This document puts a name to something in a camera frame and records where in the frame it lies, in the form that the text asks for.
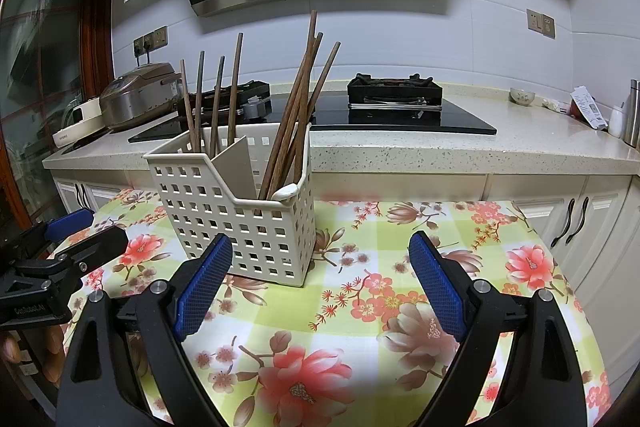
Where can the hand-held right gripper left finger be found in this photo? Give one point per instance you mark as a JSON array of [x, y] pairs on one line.
[[207, 287]]

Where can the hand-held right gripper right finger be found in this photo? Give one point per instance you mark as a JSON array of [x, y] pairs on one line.
[[440, 287]]

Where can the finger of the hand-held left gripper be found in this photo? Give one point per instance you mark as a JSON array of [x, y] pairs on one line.
[[100, 244], [70, 223]]

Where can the white perforated plastic utensil basket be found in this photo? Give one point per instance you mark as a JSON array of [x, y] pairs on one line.
[[200, 207]]

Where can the large white rice spoon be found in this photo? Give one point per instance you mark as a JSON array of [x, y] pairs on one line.
[[286, 193]]

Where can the person's left hand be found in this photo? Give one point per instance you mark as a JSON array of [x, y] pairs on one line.
[[52, 357]]

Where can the floral checked tablecloth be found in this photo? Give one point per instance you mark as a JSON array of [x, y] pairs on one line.
[[350, 272]]

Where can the white electric cooker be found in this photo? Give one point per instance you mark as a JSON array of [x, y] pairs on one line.
[[85, 117]]

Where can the white base kitchen cabinets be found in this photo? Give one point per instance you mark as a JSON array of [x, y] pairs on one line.
[[400, 187]]

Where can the speckled stone kitchen countertop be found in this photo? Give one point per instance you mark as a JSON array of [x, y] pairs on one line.
[[450, 152]]

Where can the bronze metallic rice cooker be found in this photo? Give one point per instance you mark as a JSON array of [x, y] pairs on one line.
[[135, 97]]

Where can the black glass gas cooktop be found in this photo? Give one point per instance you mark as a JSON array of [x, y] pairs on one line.
[[400, 119]]

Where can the wooden framed glass door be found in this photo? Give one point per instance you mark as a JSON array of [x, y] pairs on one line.
[[95, 42]]

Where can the small patterned ceramic bowl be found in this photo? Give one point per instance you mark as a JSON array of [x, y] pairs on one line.
[[522, 97]]

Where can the red and white packet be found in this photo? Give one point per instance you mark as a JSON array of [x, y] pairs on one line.
[[589, 107]]

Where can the small white bottle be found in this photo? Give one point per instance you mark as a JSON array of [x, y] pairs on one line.
[[616, 122]]

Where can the stainless steel thermos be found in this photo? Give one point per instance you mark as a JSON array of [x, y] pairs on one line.
[[632, 112]]

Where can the beige wall outlet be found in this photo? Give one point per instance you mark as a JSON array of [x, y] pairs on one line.
[[534, 20], [149, 42], [548, 27], [139, 47], [160, 37]]

